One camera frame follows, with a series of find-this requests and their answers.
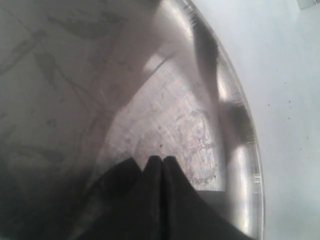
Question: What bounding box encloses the chrome wire utensil basket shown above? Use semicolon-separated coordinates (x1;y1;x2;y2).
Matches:
297;0;320;10

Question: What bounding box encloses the round stainless steel plate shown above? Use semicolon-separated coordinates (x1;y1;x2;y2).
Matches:
0;0;265;240

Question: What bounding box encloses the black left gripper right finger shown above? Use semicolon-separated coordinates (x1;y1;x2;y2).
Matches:
161;156;250;240

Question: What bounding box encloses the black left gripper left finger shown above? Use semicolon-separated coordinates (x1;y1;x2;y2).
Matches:
78;155;162;240

